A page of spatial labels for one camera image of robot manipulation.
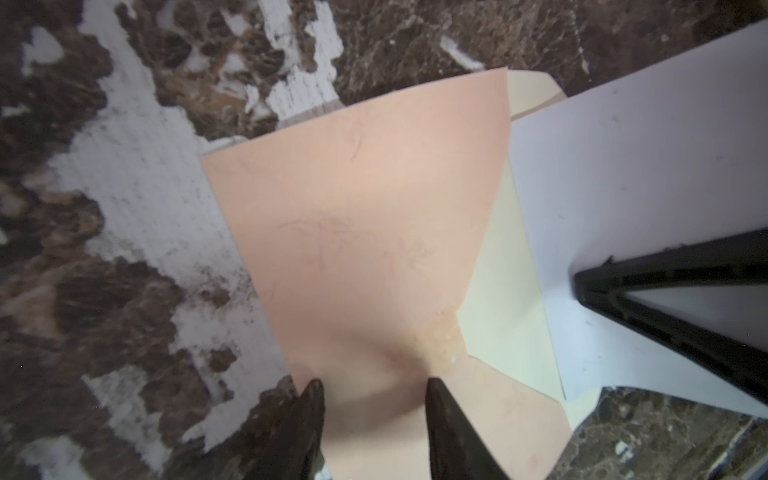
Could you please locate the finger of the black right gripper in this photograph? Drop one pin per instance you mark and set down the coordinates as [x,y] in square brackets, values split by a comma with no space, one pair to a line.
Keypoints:
[736,261]

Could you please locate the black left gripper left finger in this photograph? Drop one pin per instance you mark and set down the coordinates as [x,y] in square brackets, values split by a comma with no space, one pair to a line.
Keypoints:
[294,450]

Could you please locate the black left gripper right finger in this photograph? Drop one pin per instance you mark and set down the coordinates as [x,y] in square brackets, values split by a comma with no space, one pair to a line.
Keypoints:
[456,451]

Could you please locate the white letter paper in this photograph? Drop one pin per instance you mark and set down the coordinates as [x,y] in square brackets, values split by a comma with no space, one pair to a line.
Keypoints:
[675,154]

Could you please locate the peach pink envelope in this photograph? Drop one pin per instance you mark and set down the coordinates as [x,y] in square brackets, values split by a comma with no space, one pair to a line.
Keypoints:
[386,245]

